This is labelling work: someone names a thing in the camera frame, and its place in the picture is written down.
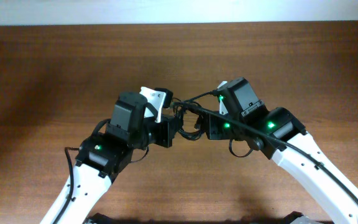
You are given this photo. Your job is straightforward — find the black usb cable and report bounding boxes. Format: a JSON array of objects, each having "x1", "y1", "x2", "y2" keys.
[{"x1": 170, "y1": 99, "x2": 209, "y2": 141}]

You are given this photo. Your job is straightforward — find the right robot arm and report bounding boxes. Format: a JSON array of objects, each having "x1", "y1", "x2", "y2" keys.
[{"x1": 204, "y1": 78, "x2": 358, "y2": 223}]

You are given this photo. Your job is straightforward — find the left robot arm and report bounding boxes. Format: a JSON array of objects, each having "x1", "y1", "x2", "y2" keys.
[{"x1": 42, "y1": 87, "x2": 183, "y2": 223}]

